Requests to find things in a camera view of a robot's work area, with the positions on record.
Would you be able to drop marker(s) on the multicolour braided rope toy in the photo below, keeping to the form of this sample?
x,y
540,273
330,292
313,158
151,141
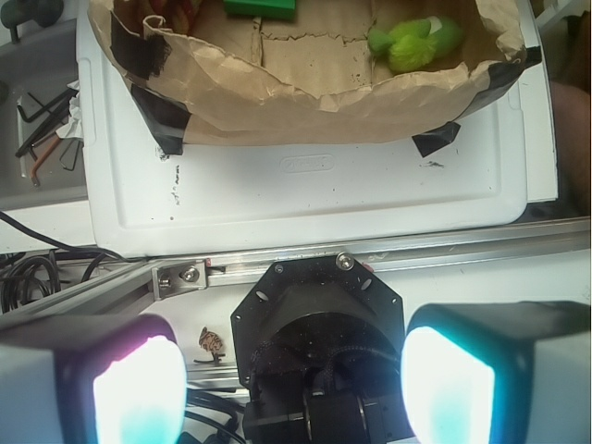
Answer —
x,y
179,15

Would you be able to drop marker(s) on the small wooden figure sticker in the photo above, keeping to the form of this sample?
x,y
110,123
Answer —
x,y
211,343

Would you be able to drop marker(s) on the silver corner bracket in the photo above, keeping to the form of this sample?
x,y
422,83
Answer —
x,y
174,278

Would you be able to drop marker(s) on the brown paper bag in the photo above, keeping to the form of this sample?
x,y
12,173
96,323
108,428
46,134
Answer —
x,y
250,81

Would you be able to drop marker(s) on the white plastic tray lid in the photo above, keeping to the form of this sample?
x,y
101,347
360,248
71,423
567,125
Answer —
x,y
226,199

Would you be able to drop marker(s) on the green rectangular block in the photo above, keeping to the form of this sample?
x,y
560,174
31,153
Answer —
x,y
270,9

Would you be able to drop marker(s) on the copper coloured hex key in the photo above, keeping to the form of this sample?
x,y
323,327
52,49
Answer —
x,y
54,142

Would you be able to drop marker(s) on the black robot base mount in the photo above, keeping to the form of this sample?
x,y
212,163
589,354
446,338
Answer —
x,y
321,362

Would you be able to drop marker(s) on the black hex keys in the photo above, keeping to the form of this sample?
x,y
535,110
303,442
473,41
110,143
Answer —
x,y
50,115

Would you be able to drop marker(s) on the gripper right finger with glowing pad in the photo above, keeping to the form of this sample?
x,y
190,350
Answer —
x,y
513,372

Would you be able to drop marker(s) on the green plush animal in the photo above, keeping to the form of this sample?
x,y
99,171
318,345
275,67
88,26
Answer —
x,y
414,44

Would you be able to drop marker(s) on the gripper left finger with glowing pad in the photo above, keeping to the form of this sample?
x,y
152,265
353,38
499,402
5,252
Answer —
x,y
91,378

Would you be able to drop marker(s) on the aluminium extrusion rail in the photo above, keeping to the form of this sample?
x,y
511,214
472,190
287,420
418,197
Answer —
x,y
540,260

